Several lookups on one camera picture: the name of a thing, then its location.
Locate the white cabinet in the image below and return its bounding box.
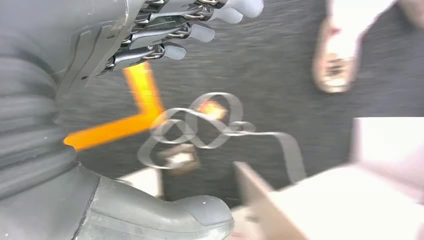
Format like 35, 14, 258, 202
350, 117, 424, 203

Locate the brown cable tag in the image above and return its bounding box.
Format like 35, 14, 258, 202
158, 144, 201, 176

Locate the yellow floor tape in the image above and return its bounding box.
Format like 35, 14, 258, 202
63, 62, 166, 152

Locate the white shoe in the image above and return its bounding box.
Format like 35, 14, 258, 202
312, 16, 363, 94

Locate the white floor cable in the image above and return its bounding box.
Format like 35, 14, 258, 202
137, 92, 307, 185

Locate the person's leg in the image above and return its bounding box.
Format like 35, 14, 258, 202
326, 0, 424, 39

